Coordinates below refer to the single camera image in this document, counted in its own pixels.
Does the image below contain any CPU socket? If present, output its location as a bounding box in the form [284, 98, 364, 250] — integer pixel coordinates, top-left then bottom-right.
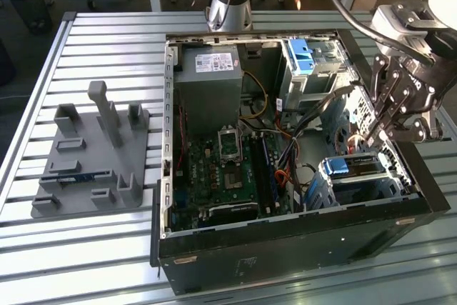
[216, 124, 244, 165]

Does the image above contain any hard disk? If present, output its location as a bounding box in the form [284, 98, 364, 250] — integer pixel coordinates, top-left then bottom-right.
[323, 153, 388, 177]

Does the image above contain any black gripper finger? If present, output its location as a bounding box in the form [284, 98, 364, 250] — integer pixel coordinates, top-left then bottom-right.
[363, 54, 412, 148]
[377, 111, 446, 144]

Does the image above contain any thin orange wire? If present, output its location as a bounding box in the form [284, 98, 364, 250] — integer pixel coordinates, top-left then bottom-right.
[269, 126, 297, 140]

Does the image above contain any black open PC case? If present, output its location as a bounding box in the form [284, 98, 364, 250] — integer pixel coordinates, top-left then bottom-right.
[149, 28, 451, 286]

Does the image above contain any metal disk bay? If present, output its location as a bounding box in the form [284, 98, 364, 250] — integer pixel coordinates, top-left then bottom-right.
[308, 156, 418, 211]

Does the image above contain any silver metal drive cage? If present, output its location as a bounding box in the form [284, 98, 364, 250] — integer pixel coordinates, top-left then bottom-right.
[280, 39, 353, 113]

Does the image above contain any long RAM slot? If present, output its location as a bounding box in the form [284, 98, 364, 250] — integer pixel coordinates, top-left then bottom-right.
[262, 135, 283, 211]
[249, 132, 272, 215]

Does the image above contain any blue plastic drive carrier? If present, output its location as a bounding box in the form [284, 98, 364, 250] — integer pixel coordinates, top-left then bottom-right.
[288, 38, 318, 74]

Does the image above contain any grey power supply box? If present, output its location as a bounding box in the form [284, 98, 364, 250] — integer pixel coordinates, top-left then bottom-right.
[174, 46, 246, 138]

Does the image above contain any black graphics card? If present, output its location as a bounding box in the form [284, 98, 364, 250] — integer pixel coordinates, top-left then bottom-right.
[206, 201, 260, 222]

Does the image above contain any grey parts rack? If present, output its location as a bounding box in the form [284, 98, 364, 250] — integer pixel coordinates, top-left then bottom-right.
[30, 81, 151, 219]

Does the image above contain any yellow wire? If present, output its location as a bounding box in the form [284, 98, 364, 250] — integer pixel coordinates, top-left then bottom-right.
[238, 70, 269, 121]

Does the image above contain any dark RAM stick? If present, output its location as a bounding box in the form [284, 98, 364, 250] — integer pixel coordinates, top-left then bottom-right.
[41, 173, 96, 186]

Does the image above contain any red orange wire bundle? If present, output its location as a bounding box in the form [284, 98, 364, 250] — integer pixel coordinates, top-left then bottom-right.
[273, 167, 291, 189]

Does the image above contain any green motherboard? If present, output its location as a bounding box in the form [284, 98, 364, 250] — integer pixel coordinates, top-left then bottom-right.
[171, 129, 297, 231]

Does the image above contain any disk wire with pale plug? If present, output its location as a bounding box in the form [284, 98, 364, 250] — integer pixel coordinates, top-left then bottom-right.
[345, 134, 362, 151]

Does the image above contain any black wire bundle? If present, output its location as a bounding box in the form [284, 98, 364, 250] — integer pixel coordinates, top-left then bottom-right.
[276, 85, 358, 191]

